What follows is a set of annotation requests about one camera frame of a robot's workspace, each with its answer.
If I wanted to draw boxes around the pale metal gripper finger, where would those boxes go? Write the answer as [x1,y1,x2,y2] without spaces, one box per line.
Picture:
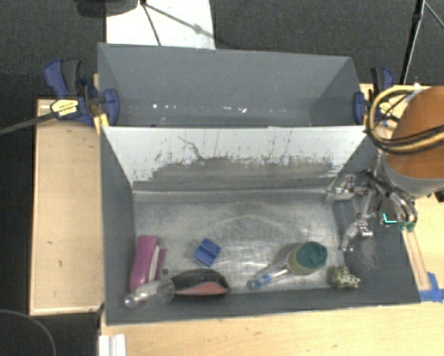
[339,219,374,254]
[325,174,357,204]

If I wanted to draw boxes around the pale spotted toy animal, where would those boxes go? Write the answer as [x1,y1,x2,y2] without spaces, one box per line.
[330,266,362,290]

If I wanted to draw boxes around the grey metal bin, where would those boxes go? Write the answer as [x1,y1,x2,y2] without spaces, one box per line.
[96,42,422,326]

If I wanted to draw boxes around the small blue block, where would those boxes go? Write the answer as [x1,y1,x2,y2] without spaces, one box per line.
[192,237,222,268]

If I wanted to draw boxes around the black and red computer mouse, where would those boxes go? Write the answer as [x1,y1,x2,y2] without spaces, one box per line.
[171,268,231,297]

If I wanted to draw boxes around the purple and white stapler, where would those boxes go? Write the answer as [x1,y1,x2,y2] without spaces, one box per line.
[128,234,168,293]

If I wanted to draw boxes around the pale wood board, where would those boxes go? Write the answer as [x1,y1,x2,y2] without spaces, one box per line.
[28,98,106,317]

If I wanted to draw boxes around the clear-handled green dish brush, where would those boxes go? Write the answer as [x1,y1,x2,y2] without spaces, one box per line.
[246,240,329,291]

